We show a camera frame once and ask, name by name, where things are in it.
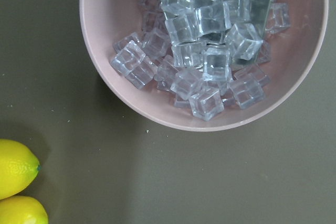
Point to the yellow lemon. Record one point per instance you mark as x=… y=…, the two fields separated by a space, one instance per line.
x=19 y=167
x=22 y=209

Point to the pink bowl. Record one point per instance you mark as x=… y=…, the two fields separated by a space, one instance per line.
x=294 y=52

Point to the metal ice scoop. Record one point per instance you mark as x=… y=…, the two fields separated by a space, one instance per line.
x=195 y=24

